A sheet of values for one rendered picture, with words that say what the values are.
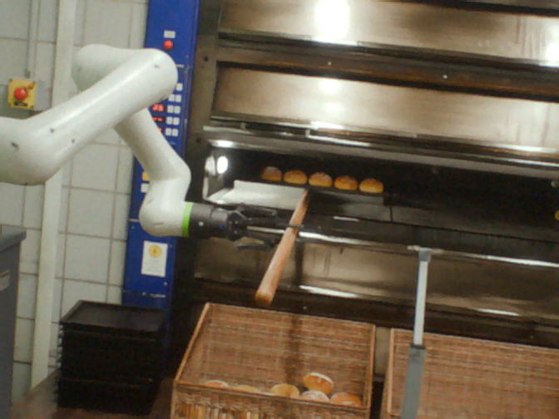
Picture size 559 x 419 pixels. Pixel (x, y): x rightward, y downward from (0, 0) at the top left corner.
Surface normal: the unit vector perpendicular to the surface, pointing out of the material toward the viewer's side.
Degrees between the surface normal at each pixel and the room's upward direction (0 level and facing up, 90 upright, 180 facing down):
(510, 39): 70
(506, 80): 90
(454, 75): 90
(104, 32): 90
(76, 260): 90
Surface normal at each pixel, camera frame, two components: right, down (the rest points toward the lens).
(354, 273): -0.07, -0.22
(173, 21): -0.11, 0.12
